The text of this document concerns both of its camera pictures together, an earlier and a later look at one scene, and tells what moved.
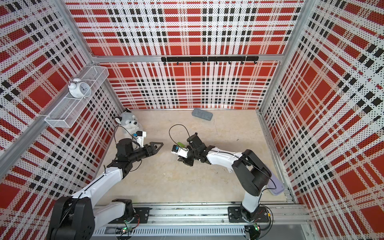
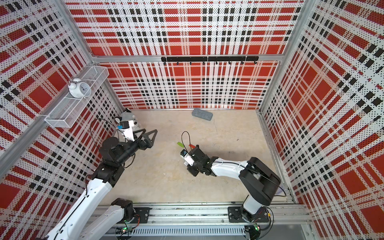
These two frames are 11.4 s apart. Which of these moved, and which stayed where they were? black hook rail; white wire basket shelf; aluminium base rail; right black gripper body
Moved: right black gripper body
Stayed: aluminium base rail; white wire basket shelf; black hook rail
